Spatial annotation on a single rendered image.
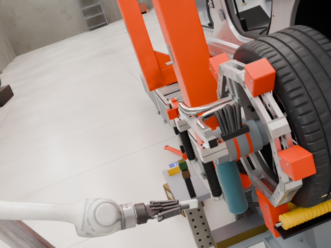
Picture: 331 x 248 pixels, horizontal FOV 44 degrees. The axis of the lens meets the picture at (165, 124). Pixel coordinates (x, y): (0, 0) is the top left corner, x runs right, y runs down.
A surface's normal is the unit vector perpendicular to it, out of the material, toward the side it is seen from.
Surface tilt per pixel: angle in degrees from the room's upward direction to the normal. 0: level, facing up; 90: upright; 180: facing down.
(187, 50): 90
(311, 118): 69
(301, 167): 90
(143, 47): 90
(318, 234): 90
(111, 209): 65
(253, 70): 35
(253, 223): 0
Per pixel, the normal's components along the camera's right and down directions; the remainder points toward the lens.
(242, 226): -0.31, -0.89
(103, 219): 0.38, -0.33
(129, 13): 0.20, 0.29
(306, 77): -0.07, -0.40
